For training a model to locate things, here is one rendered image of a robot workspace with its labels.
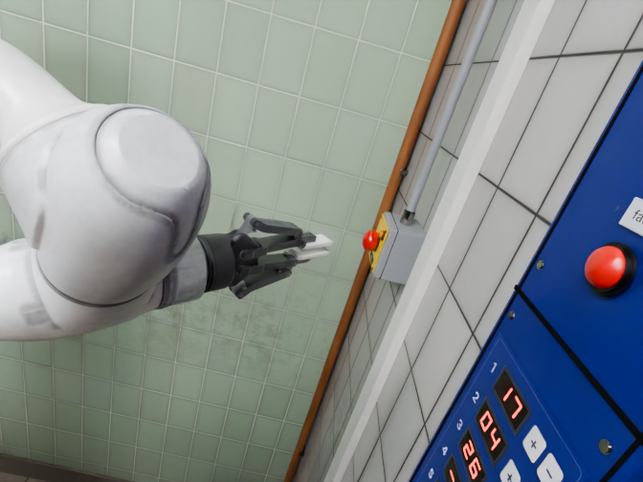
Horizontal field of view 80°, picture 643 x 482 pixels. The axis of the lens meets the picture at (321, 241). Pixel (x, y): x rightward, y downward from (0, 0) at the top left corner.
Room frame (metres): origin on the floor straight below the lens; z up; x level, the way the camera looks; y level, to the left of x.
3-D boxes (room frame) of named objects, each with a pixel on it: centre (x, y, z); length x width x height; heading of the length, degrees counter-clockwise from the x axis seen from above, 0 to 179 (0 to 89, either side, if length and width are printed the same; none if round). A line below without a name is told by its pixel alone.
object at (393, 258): (0.68, -0.14, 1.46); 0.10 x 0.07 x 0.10; 4
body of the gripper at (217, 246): (0.45, 0.12, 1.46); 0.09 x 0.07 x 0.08; 139
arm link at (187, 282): (0.40, 0.16, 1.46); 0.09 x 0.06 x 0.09; 49
